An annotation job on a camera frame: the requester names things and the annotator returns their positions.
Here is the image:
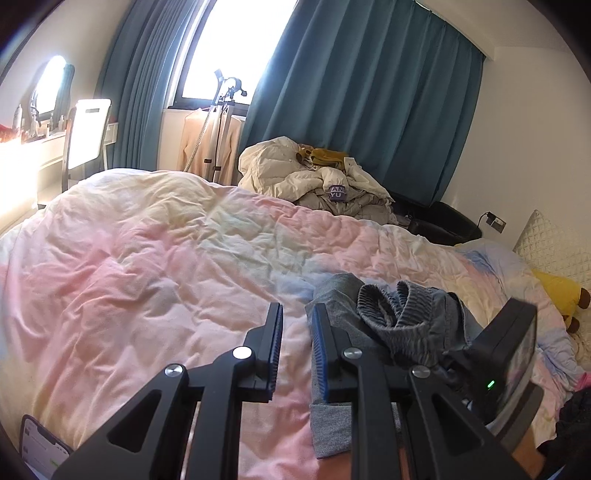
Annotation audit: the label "white garment with purple label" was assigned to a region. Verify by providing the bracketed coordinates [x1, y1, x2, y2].
[318, 166, 352, 204]

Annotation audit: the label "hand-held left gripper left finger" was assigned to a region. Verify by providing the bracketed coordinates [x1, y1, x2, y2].
[51, 302, 284, 480]

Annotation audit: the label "black leather armchair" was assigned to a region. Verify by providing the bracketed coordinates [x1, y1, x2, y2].
[392, 200, 483, 245]

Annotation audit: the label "dark cloth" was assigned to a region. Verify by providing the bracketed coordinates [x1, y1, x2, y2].
[538, 392, 591, 480]

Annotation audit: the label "group of cosmetic bottles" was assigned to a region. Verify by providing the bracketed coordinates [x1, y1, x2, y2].
[0, 104, 70, 144]

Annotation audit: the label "beige hanging sweater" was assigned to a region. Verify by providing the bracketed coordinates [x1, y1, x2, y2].
[178, 107, 243, 185]

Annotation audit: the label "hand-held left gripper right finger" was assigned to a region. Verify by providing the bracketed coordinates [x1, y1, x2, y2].
[310, 302, 520, 480]

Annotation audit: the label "pile of grey white clothes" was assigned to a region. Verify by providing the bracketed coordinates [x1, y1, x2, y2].
[295, 157, 395, 224]

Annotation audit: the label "white dressing desk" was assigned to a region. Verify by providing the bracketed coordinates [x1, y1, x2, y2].
[0, 120, 121, 217]

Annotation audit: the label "round vanity mirror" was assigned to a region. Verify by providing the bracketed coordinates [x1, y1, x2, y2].
[30, 55, 75, 125]

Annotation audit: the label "white quilted pillow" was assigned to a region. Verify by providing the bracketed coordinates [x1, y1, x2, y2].
[512, 210, 591, 280]

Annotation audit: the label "narrow blue curtain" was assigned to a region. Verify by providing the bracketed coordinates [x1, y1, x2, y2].
[95, 0, 218, 174]

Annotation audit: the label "smartphone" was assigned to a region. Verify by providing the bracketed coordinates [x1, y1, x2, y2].
[21, 414, 75, 476]

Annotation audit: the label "mustard yellow garment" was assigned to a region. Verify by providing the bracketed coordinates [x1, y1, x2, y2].
[298, 144, 352, 171]

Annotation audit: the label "dark framed window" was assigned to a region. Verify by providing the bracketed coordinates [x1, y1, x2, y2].
[168, 0, 301, 109]

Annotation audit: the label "wide blue curtain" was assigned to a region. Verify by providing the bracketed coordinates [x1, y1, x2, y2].
[238, 0, 485, 197]

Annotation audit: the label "grey-blue denim jeans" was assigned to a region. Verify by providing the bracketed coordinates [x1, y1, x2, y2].
[305, 272, 485, 460]

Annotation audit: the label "garment steamer stand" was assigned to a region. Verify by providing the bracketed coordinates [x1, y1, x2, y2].
[203, 69, 247, 183]

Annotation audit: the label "pastel pillow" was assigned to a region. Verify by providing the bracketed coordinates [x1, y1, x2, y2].
[455, 240, 583, 370]

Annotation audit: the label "yellow plush toy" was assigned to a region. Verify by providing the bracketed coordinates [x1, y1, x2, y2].
[531, 270, 591, 333]

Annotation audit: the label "pastel patchwork duvet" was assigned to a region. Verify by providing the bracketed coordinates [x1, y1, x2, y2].
[0, 168, 587, 480]

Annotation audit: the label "white chair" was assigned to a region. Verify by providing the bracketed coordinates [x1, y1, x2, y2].
[60, 98, 114, 190]

